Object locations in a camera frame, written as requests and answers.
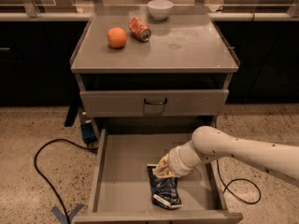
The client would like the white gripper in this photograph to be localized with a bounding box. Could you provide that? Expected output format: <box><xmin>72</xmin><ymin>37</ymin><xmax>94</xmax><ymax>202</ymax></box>
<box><xmin>153</xmin><ymin>141</ymin><xmax>201</xmax><ymax>178</ymax></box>

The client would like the blue chip bag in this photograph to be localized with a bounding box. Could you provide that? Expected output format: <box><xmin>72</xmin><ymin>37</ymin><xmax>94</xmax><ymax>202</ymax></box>
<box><xmin>147</xmin><ymin>164</ymin><xmax>183</xmax><ymax>210</ymax></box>

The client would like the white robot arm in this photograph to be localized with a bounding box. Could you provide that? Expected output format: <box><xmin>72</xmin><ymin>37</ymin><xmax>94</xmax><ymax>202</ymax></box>
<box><xmin>153</xmin><ymin>126</ymin><xmax>299</xmax><ymax>187</ymax></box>

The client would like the open middle drawer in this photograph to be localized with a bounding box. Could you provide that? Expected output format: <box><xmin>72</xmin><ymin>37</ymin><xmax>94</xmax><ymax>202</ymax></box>
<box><xmin>73</xmin><ymin>130</ymin><xmax>243</xmax><ymax>224</ymax></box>

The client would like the closed top drawer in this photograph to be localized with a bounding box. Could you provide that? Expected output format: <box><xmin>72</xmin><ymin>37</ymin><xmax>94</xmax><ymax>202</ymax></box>
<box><xmin>80</xmin><ymin>90</ymin><xmax>229</xmax><ymax>118</ymax></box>

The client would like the grey drawer cabinet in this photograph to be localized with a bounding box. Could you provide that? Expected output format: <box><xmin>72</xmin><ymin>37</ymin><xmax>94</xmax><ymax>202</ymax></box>
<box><xmin>71</xmin><ymin>6</ymin><xmax>239</xmax><ymax>134</ymax></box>

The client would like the dark back counter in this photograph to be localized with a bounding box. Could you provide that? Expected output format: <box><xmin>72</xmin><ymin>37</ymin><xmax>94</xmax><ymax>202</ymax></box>
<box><xmin>0</xmin><ymin>14</ymin><xmax>299</xmax><ymax>106</ymax></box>

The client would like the blue power box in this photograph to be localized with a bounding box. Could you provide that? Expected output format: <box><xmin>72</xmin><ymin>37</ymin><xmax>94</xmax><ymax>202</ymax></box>
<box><xmin>80</xmin><ymin>120</ymin><xmax>97</xmax><ymax>144</ymax></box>

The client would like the blue tape cross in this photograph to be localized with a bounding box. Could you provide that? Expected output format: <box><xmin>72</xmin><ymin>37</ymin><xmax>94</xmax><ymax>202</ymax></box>
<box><xmin>51</xmin><ymin>203</ymin><xmax>84</xmax><ymax>224</ymax></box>

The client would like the orange fruit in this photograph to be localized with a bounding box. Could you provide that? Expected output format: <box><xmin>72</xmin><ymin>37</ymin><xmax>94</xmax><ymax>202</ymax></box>
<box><xmin>107</xmin><ymin>27</ymin><xmax>127</xmax><ymax>49</ymax></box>

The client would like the orange soda can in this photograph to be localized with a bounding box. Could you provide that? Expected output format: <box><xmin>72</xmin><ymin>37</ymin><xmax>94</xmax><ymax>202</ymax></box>
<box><xmin>128</xmin><ymin>17</ymin><xmax>151</xmax><ymax>42</ymax></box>

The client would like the white bowl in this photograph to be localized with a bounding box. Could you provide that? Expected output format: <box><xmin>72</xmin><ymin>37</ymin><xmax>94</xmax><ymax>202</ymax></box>
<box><xmin>148</xmin><ymin>0</ymin><xmax>174</xmax><ymax>21</ymax></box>

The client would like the black drawer handle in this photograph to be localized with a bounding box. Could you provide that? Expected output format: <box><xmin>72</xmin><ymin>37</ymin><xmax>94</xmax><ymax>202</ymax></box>
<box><xmin>143</xmin><ymin>98</ymin><xmax>168</xmax><ymax>105</ymax></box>

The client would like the black cable right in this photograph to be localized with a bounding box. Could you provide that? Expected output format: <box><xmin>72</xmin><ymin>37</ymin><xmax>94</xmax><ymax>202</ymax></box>
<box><xmin>214</xmin><ymin>159</ymin><xmax>262</xmax><ymax>205</ymax></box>

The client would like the black cable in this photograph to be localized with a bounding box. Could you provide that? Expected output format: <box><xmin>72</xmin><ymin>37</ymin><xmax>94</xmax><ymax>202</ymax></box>
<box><xmin>33</xmin><ymin>138</ymin><xmax>99</xmax><ymax>224</ymax></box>
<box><xmin>214</xmin><ymin>159</ymin><xmax>262</xmax><ymax>205</ymax></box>

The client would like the black cable left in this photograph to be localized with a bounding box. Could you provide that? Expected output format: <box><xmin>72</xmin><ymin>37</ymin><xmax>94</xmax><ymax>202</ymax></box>
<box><xmin>33</xmin><ymin>138</ymin><xmax>99</xmax><ymax>224</ymax></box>

